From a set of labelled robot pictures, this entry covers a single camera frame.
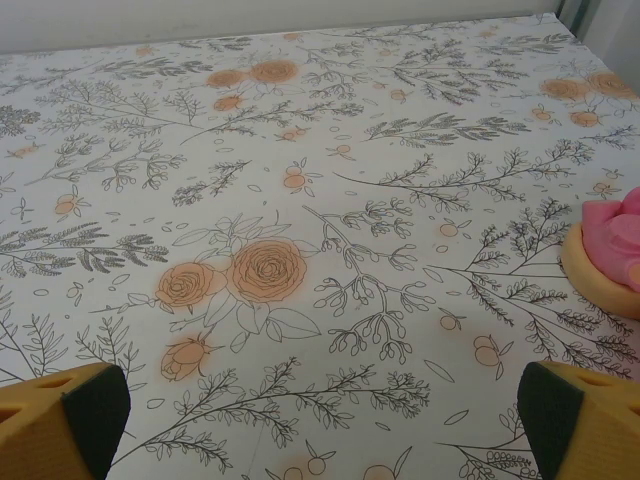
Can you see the aluminium enclosure frame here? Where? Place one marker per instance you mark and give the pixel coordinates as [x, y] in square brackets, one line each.
[567, 15]

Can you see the floral patterned table mat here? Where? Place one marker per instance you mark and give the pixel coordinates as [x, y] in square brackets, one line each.
[320, 200]

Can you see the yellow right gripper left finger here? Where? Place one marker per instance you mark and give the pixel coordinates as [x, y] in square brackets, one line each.
[45, 430]

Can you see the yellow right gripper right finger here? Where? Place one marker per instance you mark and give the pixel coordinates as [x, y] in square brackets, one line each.
[590, 430]

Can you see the red plush fish toy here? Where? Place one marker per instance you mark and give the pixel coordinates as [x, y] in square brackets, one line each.
[610, 240]

